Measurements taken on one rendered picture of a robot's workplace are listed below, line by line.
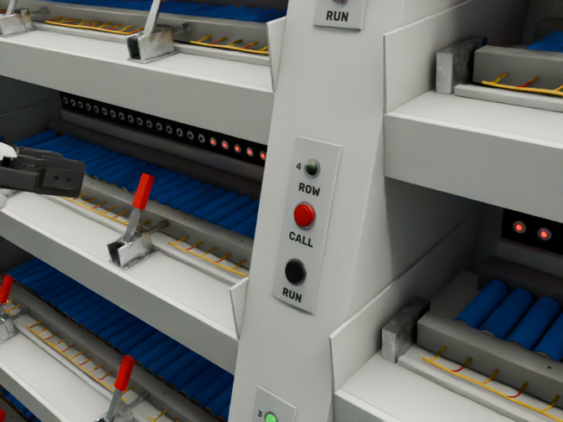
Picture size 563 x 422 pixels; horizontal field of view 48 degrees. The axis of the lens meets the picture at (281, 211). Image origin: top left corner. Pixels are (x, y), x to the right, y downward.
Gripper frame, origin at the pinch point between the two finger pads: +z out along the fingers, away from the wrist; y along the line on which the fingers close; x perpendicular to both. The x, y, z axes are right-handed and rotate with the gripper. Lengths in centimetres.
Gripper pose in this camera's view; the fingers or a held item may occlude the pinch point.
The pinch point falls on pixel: (49, 172)
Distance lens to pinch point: 57.7
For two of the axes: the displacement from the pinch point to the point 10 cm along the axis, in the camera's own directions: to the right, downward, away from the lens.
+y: 7.4, 2.6, -6.2
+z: 6.2, 0.8, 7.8
